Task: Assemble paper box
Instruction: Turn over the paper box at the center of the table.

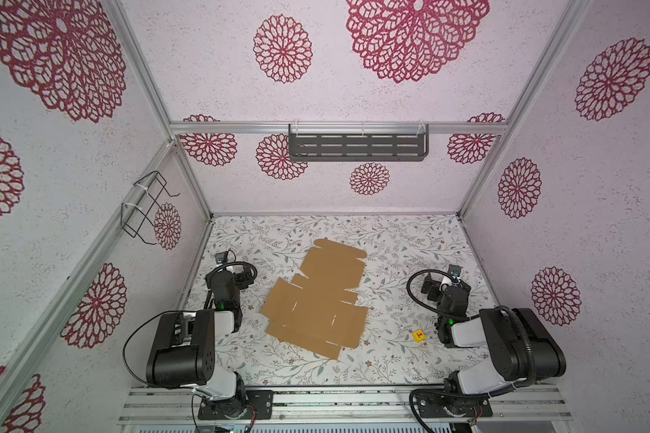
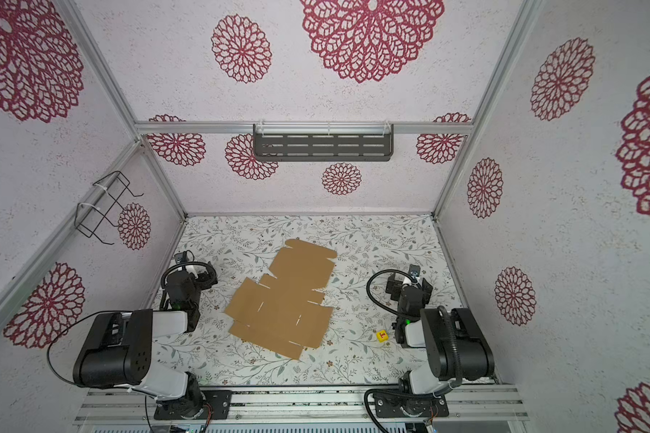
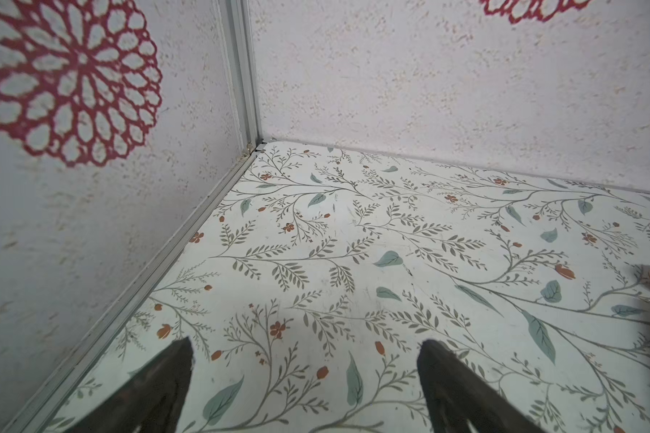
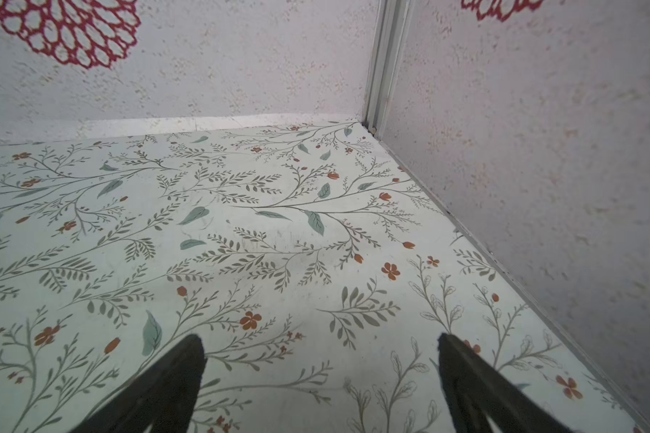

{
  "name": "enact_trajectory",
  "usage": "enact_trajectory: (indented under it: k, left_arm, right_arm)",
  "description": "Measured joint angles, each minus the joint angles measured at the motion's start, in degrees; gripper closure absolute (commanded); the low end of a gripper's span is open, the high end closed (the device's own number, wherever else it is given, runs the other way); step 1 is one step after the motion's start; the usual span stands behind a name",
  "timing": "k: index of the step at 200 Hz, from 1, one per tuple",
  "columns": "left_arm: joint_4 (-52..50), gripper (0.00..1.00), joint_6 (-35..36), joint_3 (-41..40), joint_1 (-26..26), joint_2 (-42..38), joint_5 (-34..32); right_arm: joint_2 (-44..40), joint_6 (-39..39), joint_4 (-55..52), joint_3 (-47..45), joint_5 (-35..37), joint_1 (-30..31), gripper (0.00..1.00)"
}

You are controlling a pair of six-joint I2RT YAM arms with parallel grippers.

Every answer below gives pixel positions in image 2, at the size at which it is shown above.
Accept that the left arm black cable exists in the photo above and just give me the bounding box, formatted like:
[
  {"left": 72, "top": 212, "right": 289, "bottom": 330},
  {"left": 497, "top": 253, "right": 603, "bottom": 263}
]
[{"left": 46, "top": 310, "right": 142, "bottom": 391}]

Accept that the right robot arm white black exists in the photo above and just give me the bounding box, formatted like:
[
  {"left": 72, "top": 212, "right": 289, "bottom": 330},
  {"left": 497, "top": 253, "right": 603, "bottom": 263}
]
[{"left": 386, "top": 269, "right": 495, "bottom": 396}]

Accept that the aluminium front rail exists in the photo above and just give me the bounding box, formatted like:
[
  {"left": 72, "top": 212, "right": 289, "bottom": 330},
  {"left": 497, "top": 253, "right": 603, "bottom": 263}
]
[{"left": 73, "top": 383, "right": 530, "bottom": 426}]

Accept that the dark metal wall shelf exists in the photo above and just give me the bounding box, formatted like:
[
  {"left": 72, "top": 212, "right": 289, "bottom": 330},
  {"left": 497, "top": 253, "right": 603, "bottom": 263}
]
[{"left": 253, "top": 124, "right": 395, "bottom": 162}]

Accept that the small yellow cube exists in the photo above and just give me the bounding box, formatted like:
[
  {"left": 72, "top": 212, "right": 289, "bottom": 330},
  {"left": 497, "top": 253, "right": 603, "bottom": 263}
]
[{"left": 377, "top": 330, "right": 389, "bottom": 342}]

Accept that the brown cardboard box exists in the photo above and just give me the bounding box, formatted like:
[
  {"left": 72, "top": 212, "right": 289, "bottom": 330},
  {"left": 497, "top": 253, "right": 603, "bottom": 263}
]
[{"left": 225, "top": 239, "right": 338, "bottom": 360}]

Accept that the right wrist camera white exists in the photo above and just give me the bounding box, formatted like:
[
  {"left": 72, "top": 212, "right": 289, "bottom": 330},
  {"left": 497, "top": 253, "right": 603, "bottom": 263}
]
[{"left": 406, "top": 264, "right": 421, "bottom": 285}]

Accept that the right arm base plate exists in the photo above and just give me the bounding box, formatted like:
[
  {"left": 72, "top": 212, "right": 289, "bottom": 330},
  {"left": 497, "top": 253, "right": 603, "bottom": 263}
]
[{"left": 372, "top": 392, "right": 450, "bottom": 419}]

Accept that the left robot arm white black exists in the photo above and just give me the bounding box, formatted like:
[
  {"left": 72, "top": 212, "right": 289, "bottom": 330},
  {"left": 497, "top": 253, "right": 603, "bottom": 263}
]
[{"left": 72, "top": 262, "right": 218, "bottom": 420}]

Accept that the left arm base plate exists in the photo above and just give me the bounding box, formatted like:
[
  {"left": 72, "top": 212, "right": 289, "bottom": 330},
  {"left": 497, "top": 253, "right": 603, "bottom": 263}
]
[{"left": 153, "top": 390, "right": 233, "bottom": 421}]

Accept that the black wire wall rack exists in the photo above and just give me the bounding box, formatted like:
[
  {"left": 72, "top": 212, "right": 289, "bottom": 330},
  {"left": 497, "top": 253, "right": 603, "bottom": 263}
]
[{"left": 73, "top": 171, "right": 144, "bottom": 245}]

